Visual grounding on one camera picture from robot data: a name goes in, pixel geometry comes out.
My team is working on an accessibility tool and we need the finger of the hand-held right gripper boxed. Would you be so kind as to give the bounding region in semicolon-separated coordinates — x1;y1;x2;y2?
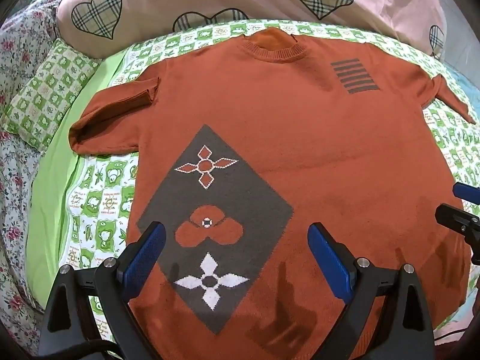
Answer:
435;203;480;267
452;182;480;200

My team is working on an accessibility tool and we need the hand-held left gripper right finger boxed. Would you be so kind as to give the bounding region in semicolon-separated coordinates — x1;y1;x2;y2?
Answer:
307;222;436;360

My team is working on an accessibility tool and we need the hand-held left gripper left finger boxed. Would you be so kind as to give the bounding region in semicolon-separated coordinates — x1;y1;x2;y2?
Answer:
37;221;167;360

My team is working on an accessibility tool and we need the orange knit sweater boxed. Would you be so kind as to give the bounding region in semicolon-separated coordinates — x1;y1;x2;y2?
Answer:
67;28;479;360

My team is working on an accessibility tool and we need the green checkered bedsheet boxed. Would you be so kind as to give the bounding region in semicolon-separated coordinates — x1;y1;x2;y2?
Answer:
26;19;480;360

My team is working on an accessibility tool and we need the floral bed cover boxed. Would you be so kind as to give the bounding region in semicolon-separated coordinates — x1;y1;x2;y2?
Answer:
0;0;94;347

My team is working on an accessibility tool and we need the green checkered pillow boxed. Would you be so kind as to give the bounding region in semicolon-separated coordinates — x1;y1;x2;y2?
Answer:
2;39;102;151

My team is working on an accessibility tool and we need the black cable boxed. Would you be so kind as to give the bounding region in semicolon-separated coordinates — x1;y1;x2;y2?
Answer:
49;339;118;360

